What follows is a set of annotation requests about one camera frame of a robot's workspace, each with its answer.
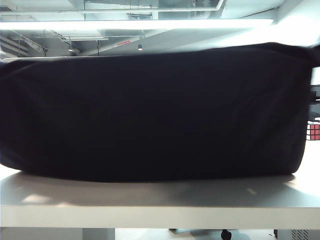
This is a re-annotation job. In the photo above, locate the long ceiling light strip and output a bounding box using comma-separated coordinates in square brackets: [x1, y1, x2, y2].
[0, 18, 275, 31]

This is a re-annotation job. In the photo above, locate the black chair base castor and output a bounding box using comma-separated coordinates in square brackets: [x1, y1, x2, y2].
[168, 227, 233, 240]

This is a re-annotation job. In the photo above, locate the grey table leg panel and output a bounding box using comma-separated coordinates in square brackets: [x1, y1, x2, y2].
[82, 227, 116, 240]

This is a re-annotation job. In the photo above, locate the Rubik's cube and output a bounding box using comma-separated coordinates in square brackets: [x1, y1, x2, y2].
[306, 121, 320, 141]

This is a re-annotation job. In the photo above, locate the grey computer tower grille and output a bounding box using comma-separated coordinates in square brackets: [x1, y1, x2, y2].
[273, 228, 320, 240]

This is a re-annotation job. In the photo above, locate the white ceiling pipe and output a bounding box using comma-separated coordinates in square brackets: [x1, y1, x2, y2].
[82, 0, 227, 14]

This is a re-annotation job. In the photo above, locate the black polo T-shirt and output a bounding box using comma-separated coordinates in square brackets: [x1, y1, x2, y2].
[0, 42, 320, 183]

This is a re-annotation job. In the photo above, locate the black mesh office chair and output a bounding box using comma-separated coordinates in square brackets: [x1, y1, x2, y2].
[308, 84, 320, 123]

